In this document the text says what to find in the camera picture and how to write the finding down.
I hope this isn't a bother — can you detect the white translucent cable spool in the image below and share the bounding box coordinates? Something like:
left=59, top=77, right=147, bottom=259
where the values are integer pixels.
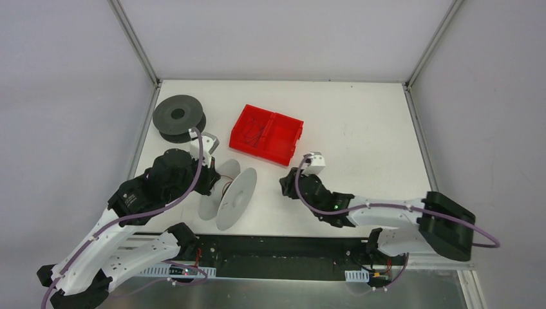
left=198, top=159, right=257, bottom=231

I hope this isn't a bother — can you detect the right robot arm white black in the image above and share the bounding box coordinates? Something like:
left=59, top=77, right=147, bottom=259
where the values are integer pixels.
left=279, top=167, right=476, bottom=264

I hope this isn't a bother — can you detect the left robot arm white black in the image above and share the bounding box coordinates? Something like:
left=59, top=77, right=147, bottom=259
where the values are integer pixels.
left=37, top=148, right=220, bottom=308

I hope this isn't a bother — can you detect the red two-compartment bin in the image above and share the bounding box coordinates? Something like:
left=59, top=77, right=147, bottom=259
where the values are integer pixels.
left=229, top=104, right=304, bottom=166

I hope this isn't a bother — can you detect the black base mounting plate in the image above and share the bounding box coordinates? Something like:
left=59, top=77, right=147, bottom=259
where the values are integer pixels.
left=175, top=234, right=404, bottom=281

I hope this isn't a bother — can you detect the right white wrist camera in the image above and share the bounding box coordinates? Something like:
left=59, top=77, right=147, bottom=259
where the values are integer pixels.
left=302, top=152, right=326, bottom=176

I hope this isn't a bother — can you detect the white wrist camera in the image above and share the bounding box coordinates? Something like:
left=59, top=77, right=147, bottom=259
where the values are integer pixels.
left=302, top=152, right=326, bottom=176
left=189, top=131, right=220, bottom=167

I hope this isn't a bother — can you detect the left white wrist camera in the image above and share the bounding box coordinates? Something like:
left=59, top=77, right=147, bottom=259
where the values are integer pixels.
left=189, top=131, right=220, bottom=167

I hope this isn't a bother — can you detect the thin blue wire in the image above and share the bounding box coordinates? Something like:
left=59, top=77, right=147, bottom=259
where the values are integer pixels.
left=243, top=121, right=267, bottom=148

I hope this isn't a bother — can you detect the black cable spool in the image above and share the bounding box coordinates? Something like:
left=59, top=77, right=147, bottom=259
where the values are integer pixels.
left=152, top=95, right=207, bottom=144

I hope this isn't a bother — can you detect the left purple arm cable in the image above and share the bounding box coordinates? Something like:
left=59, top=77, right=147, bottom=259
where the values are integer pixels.
left=41, top=126, right=205, bottom=309

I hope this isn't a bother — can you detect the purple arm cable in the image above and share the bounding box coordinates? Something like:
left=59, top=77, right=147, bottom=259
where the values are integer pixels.
left=41, top=126, right=205, bottom=309
left=294, top=156, right=501, bottom=249

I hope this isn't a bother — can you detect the left aluminium frame post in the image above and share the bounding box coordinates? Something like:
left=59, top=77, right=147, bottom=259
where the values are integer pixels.
left=108, top=0, right=160, bottom=88

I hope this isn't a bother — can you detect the aluminium frame post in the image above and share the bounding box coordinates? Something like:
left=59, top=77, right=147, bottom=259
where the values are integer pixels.
left=108, top=0, right=160, bottom=88
left=406, top=0, right=466, bottom=91

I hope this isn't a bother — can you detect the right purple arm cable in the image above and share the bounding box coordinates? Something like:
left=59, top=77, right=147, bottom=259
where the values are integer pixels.
left=294, top=156, right=501, bottom=249

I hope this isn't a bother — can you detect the right aluminium frame post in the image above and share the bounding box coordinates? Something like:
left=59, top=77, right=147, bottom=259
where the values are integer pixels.
left=406, top=0, right=466, bottom=91

